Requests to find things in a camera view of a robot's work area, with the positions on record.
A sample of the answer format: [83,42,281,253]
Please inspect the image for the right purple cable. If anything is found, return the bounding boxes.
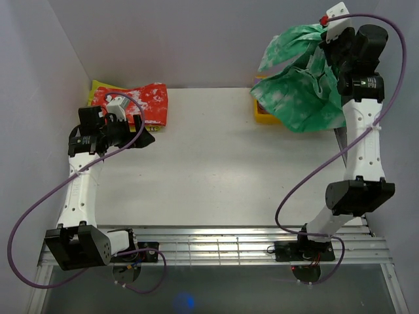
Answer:
[274,13,406,286]

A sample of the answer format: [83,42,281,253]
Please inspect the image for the purple cable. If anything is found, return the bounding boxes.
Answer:
[274,13,406,286]
[7,92,167,294]

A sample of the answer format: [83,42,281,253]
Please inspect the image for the aluminium rail frame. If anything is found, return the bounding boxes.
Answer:
[37,215,393,268]

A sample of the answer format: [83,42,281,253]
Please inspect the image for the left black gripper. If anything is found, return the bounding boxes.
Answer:
[100,114,155,149]

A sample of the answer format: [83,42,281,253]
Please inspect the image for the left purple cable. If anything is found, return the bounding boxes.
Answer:
[7,92,167,294]

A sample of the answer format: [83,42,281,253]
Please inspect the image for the red tie-dye folded trousers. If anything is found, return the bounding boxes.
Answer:
[90,82,169,128]

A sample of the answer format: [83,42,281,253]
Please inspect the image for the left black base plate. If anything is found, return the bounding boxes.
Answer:
[111,241,160,264]

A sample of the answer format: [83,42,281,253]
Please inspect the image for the yellow folded trousers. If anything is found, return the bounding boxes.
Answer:
[87,80,168,131]

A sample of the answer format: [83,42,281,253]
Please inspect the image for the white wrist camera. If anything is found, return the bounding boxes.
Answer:
[105,96,130,120]
[319,2,352,44]

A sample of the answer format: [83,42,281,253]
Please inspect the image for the yellow plastic tray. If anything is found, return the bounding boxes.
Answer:
[254,75,283,125]

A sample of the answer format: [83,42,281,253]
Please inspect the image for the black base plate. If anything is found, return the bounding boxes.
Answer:
[274,240,335,262]
[111,241,160,264]

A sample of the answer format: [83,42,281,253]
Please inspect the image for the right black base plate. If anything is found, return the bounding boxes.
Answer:
[274,240,335,262]

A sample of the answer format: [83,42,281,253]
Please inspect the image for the green tie-dye trousers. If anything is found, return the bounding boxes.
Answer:
[250,24,346,133]

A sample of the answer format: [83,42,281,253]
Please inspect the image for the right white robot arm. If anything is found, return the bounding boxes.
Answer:
[295,24,395,260]

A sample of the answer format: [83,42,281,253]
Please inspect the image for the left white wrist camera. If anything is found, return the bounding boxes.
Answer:
[105,96,130,120]

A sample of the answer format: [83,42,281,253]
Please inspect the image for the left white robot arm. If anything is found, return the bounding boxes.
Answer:
[45,104,155,271]

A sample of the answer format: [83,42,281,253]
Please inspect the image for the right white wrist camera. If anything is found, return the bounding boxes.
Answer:
[319,2,352,44]

